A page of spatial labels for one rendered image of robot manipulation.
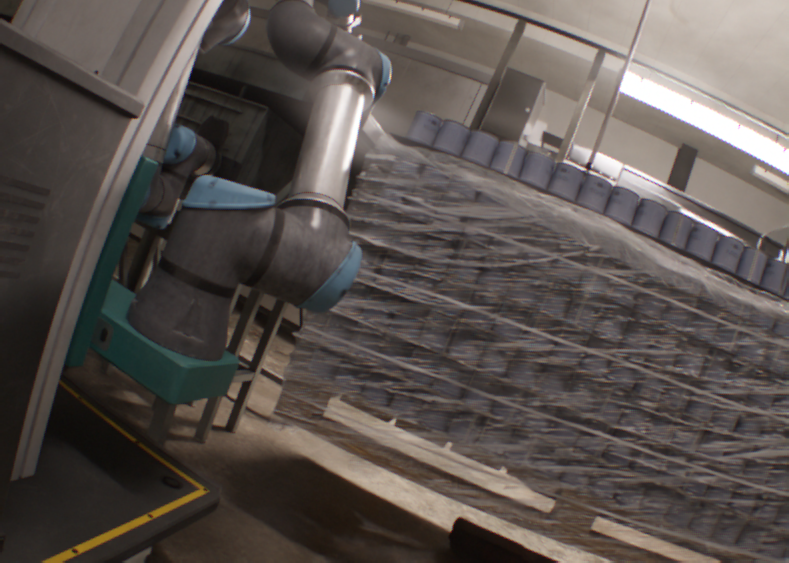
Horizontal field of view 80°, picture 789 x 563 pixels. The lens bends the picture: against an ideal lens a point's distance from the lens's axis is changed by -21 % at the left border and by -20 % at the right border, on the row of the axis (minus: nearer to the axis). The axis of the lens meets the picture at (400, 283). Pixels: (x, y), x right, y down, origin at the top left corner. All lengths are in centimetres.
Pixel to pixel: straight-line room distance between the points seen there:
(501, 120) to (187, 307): 332
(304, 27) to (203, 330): 55
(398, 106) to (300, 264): 357
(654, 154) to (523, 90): 646
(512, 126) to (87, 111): 351
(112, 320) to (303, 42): 56
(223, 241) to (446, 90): 364
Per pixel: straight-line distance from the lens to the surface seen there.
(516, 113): 391
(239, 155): 145
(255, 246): 75
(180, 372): 72
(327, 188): 85
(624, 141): 1019
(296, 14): 105
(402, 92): 433
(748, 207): 1058
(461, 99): 424
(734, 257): 132
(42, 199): 51
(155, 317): 75
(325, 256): 78
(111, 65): 75
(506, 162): 127
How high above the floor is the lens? 79
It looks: 1 degrees down
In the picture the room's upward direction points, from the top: 25 degrees clockwise
